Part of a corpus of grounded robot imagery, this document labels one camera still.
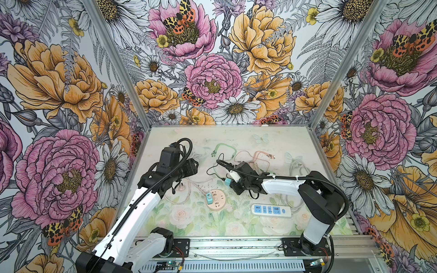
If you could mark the teal charger plug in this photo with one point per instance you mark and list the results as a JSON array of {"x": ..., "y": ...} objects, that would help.
[{"x": 209, "y": 198}]

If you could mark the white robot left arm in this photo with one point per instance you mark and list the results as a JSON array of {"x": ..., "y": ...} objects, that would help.
[{"x": 115, "y": 253}]

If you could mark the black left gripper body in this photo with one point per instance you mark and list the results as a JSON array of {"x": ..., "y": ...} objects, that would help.
[{"x": 183, "y": 170}]

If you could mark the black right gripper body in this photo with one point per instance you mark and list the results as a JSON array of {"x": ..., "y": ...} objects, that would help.
[{"x": 242, "y": 185}]

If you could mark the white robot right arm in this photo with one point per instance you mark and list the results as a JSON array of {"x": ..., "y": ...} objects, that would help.
[{"x": 326, "y": 202}]

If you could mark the round pink power socket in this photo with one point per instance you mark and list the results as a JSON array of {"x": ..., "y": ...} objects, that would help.
[{"x": 219, "y": 200}]

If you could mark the aluminium front rail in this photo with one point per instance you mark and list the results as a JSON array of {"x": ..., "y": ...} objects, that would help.
[{"x": 349, "y": 254}]

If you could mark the white blue power strip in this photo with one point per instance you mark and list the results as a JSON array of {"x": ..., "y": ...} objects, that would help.
[{"x": 265, "y": 210}]

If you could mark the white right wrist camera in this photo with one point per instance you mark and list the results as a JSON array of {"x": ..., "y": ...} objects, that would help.
[{"x": 235, "y": 176}]

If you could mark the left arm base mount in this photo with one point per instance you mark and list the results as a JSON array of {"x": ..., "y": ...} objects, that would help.
[{"x": 180, "y": 248}]

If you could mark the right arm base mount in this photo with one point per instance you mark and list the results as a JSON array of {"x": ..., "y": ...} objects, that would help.
[{"x": 300, "y": 247}]

